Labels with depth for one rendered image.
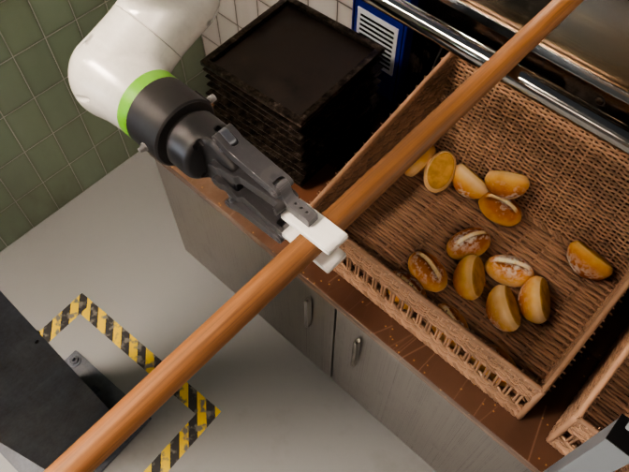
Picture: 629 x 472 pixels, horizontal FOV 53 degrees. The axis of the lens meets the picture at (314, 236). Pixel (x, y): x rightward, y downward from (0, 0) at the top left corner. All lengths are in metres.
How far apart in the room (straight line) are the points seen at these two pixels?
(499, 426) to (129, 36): 0.92
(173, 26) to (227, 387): 1.25
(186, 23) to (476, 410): 0.86
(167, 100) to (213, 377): 1.25
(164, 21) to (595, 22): 0.77
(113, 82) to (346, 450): 1.28
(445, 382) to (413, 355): 0.08
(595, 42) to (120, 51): 0.83
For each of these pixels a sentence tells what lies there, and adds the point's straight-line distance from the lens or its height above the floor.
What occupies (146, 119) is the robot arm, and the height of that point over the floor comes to 1.22.
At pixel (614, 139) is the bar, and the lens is 0.87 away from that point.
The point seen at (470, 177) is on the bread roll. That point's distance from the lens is 1.44.
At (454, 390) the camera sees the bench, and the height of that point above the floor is 0.58.
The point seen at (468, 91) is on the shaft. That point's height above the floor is 1.21.
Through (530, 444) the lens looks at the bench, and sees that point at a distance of 1.28.
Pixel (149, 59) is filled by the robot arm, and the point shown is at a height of 1.23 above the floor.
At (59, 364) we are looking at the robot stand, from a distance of 1.48.
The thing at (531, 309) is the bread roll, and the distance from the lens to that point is 1.31.
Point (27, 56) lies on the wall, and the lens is 1.92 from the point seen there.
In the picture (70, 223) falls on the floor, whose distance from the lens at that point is 2.26.
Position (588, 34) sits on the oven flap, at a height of 0.99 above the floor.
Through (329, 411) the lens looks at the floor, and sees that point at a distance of 1.84.
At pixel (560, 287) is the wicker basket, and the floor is 0.59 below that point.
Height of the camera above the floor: 1.76
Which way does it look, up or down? 58 degrees down
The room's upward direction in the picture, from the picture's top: straight up
